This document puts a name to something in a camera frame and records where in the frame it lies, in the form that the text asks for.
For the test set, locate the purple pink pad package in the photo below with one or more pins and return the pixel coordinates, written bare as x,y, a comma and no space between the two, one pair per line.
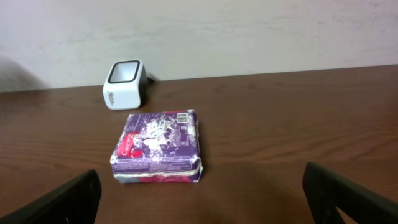
158,147

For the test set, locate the white barcode scanner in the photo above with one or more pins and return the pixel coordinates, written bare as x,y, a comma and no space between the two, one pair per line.
126,84

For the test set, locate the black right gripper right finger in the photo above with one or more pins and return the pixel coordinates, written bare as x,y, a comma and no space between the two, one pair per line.
328,192

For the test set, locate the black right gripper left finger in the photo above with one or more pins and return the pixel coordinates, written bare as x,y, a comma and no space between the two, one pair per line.
76,201

